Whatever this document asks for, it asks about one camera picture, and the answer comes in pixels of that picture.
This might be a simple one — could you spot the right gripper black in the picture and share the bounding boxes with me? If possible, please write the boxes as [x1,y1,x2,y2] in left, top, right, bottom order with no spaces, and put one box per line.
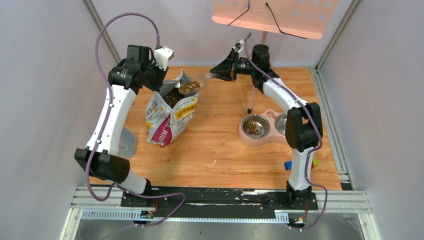
[211,51,258,82]

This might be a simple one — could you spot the clear plastic scoop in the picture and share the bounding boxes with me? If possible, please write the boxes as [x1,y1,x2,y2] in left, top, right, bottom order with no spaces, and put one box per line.
[178,73,217,97]

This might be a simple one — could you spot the pet food bag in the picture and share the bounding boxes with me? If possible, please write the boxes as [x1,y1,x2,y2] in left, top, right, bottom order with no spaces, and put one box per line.
[145,70,199,147]

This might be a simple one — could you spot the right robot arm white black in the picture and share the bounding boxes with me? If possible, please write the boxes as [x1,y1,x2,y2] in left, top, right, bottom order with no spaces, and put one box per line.
[209,43,323,209]

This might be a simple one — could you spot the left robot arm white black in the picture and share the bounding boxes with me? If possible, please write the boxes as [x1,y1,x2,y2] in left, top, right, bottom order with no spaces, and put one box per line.
[74,45,174,207]

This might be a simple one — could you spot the left steel bowl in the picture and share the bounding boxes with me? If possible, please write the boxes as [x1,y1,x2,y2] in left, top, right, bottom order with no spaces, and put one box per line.
[241,114,271,140]

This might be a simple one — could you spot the steel bowl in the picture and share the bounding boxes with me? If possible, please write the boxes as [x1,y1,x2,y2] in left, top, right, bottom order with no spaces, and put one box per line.
[241,114,271,140]
[274,112,287,136]

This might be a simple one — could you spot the brown kibble in bowl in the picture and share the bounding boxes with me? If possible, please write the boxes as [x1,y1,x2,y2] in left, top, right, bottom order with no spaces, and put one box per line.
[243,119,262,137]

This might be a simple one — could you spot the pink double bowl feeder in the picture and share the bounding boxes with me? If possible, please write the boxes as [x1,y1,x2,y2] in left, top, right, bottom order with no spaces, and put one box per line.
[237,109,288,147]

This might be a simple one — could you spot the right steel bowl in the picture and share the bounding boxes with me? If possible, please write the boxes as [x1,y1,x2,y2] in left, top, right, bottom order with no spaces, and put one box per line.
[274,112,287,136]

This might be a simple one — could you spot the pink music stand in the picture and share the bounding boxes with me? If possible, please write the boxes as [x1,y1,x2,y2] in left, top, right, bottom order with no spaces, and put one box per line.
[211,0,341,114]

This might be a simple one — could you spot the colourful toy block set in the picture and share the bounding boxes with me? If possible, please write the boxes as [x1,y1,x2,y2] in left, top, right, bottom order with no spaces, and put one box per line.
[284,158,319,171]

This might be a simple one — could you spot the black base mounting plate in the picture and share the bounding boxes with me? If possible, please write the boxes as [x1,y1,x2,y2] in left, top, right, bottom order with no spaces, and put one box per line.
[120,186,319,219]

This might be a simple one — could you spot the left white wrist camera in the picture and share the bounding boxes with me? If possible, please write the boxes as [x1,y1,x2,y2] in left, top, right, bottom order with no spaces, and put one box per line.
[153,46,174,71]

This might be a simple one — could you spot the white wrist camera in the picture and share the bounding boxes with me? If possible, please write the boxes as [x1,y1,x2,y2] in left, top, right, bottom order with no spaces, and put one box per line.
[153,46,174,71]
[232,39,245,54]

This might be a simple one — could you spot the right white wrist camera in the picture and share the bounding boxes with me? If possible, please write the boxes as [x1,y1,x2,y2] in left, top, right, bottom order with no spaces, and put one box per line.
[232,39,245,54]

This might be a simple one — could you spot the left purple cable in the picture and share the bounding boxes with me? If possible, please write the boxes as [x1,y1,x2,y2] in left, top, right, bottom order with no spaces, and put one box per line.
[84,12,186,229]

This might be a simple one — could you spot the purple cable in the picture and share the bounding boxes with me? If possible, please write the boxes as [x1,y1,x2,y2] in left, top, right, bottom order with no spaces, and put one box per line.
[244,32,329,232]
[84,12,186,229]

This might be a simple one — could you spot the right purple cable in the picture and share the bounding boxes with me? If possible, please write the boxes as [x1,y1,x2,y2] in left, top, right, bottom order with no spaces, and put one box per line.
[244,32,329,232]

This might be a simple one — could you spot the aluminium frame rail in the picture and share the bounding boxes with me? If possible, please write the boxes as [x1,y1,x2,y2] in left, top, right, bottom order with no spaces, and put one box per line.
[61,185,381,240]

